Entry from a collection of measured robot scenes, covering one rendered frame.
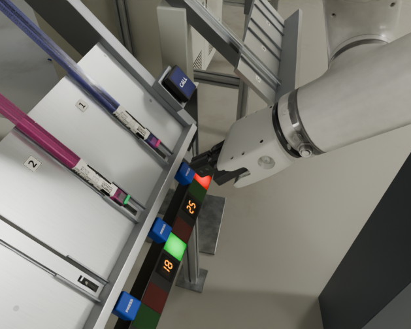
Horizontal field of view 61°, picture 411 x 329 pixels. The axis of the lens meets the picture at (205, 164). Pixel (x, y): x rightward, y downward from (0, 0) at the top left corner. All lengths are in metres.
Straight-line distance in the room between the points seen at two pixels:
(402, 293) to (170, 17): 0.69
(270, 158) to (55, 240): 0.27
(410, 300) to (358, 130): 0.49
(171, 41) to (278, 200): 0.84
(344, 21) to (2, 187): 0.41
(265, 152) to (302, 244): 0.93
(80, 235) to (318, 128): 0.30
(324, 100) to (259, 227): 0.99
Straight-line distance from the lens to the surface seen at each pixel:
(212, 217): 1.33
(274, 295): 1.23
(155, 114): 0.57
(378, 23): 0.45
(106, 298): 0.43
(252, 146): 0.43
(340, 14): 0.44
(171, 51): 0.81
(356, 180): 1.58
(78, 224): 0.45
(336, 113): 0.38
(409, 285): 0.74
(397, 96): 0.37
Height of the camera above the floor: 1.12
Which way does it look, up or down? 48 degrees down
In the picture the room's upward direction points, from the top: straight up
